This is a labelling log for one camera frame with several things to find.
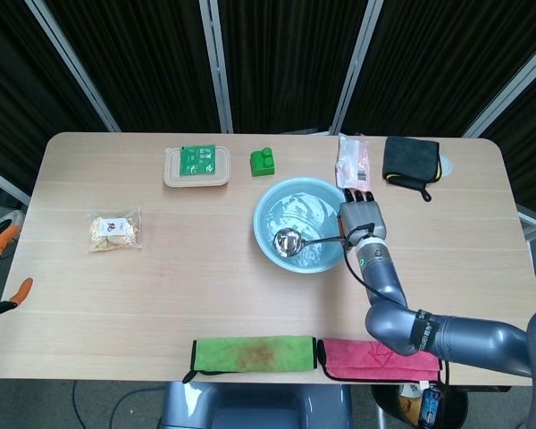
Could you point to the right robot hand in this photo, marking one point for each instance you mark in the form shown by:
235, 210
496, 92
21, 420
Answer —
362, 216

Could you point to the stainless steel ladle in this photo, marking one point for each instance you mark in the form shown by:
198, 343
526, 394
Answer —
288, 242

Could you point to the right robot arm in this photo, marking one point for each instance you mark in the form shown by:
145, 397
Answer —
386, 281

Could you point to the light blue plastic basin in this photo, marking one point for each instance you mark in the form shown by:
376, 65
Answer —
301, 201

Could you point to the pink and white plastic packet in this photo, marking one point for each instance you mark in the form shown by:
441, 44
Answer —
352, 161

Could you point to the dark grey cloth yellow trim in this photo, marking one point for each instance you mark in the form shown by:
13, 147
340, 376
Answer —
408, 156

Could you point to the round white table grommet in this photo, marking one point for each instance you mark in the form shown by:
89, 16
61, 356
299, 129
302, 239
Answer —
447, 164

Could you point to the green toy building block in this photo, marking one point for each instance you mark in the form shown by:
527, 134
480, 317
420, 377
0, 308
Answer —
261, 166

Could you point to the pink microfibre towel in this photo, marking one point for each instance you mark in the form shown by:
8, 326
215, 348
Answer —
362, 362

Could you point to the green printed packet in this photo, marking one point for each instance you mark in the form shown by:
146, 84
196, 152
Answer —
197, 160

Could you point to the green microfibre towel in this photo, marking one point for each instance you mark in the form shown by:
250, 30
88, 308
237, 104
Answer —
254, 354

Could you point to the black round bin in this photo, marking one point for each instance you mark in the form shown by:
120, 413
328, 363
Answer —
384, 402

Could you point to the beige lidded food box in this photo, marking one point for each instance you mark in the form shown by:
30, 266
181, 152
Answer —
174, 176

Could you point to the grey robot torso base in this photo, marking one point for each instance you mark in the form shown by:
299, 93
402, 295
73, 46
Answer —
254, 409

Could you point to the clear bag of snacks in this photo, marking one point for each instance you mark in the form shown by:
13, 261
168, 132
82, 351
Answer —
114, 232

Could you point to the grey partition post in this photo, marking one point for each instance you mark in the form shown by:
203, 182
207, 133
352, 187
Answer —
509, 85
71, 62
356, 67
218, 67

